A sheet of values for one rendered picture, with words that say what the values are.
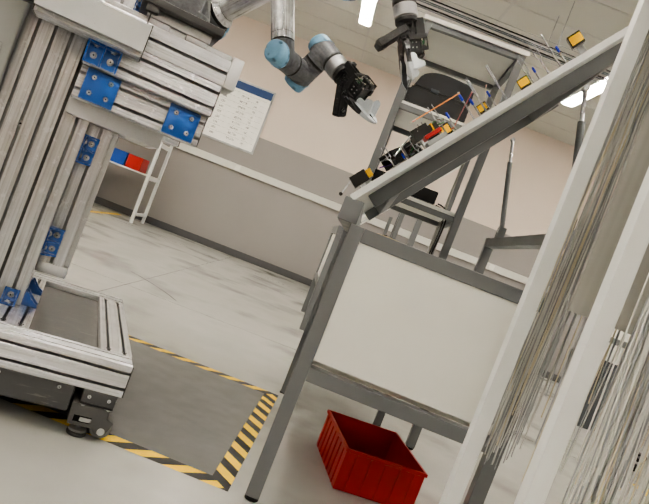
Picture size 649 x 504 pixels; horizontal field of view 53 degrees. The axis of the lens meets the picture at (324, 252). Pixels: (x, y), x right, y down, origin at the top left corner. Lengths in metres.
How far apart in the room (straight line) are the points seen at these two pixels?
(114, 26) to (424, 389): 1.21
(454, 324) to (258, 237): 7.80
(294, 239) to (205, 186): 1.50
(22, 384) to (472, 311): 1.18
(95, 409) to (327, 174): 7.85
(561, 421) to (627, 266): 0.25
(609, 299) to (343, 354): 0.90
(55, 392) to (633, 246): 1.42
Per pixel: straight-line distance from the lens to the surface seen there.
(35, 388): 1.85
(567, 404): 1.03
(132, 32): 1.75
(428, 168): 1.90
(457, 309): 1.76
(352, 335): 1.75
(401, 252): 1.74
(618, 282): 1.03
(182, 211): 9.62
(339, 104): 2.10
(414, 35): 2.12
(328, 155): 9.50
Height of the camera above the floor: 0.74
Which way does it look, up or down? 1 degrees down
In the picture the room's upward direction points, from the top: 21 degrees clockwise
